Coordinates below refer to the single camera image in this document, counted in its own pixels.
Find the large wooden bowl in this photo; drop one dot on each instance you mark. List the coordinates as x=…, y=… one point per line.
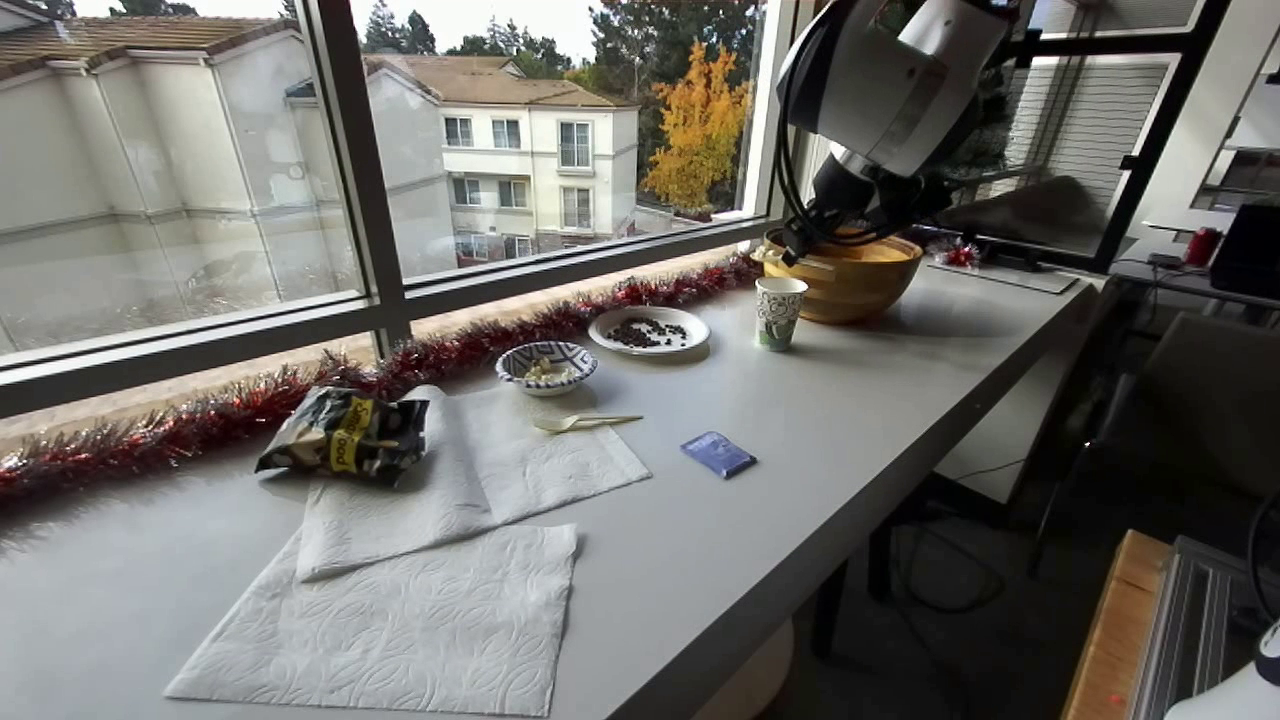
x=863, y=285

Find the black partition frame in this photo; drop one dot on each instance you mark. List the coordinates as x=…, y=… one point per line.
x=1158, y=132

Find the red cup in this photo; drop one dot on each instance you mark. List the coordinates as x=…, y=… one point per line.
x=1203, y=251

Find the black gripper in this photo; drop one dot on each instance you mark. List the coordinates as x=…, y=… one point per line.
x=863, y=206

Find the yellow leaved tree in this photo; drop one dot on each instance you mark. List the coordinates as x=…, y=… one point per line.
x=700, y=126

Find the cream plastic fork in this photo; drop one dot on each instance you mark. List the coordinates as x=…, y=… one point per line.
x=601, y=421

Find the round tan stool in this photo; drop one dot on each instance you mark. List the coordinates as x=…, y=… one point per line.
x=754, y=681

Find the red tinsel garland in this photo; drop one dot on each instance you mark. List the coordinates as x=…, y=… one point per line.
x=132, y=440

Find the black monitor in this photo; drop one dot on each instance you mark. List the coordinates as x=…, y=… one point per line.
x=1249, y=254

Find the folded white paper towel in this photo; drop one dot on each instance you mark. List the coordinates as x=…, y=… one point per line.
x=532, y=480

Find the wooden board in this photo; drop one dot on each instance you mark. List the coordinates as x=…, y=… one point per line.
x=1115, y=640

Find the red ribbon bow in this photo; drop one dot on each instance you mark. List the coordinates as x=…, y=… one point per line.
x=960, y=254

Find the blue packet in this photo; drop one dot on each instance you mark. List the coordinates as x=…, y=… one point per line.
x=719, y=454

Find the small patterned bowl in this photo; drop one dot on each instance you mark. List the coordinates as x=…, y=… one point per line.
x=545, y=374

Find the patterned paper cup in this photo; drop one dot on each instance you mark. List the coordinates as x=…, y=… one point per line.
x=783, y=321

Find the dark window frame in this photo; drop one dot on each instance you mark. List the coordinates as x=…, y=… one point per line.
x=360, y=200

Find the crumpled snack bag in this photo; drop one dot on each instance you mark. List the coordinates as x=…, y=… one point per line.
x=347, y=433

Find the large white paper towel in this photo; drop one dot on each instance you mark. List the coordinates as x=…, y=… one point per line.
x=394, y=626

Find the white apartment building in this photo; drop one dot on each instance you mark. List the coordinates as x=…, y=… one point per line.
x=532, y=162

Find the white plate with dark food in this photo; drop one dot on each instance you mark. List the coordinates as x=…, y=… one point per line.
x=647, y=334

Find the aluminium rail frame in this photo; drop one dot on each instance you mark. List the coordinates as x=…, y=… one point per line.
x=1203, y=626

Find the dark chair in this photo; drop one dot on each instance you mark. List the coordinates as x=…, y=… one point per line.
x=1203, y=401

